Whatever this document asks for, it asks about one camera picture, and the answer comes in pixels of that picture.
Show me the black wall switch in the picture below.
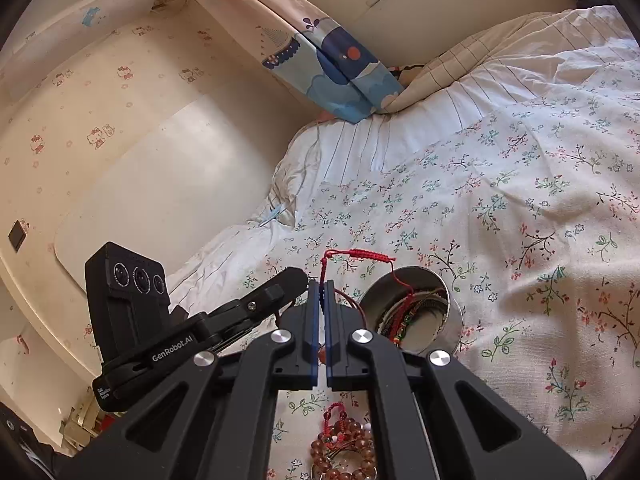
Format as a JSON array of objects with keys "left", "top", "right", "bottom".
[{"left": 8, "top": 220, "right": 28, "bottom": 253}]

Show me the brown bead bracelet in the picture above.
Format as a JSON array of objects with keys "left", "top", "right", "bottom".
[{"left": 310, "top": 402, "right": 377, "bottom": 480}]

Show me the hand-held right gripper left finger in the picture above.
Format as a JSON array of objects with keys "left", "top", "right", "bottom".
[{"left": 54, "top": 279, "right": 321, "bottom": 480}]

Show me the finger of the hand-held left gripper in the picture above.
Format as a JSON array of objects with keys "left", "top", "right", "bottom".
[{"left": 205, "top": 267, "right": 309, "bottom": 357}]

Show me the floral bedsheet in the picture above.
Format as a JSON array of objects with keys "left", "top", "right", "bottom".
[{"left": 165, "top": 45, "right": 640, "bottom": 480}]

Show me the beige checked blanket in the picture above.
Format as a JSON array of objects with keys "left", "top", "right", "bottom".
[{"left": 385, "top": 4, "right": 636, "bottom": 116}]

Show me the round metal tin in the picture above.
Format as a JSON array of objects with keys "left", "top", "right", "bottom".
[{"left": 357, "top": 266, "right": 463, "bottom": 358}]

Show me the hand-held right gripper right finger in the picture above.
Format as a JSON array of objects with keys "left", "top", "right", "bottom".
[{"left": 325, "top": 280, "right": 586, "bottom": 480}]

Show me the blue patterned pillow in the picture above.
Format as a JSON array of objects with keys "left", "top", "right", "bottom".
[{"left": 135, "top": 0, "right": 405, "bottom": 125}]

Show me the red string bracelet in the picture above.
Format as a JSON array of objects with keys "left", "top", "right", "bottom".
[{"left": 318, "top": 248, "right": 417, "bottom": 366}]

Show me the multicolour bead bracelet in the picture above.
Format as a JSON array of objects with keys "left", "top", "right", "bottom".
[{"left": 380, "top": 305, "right": 417, "bottom": 349}]

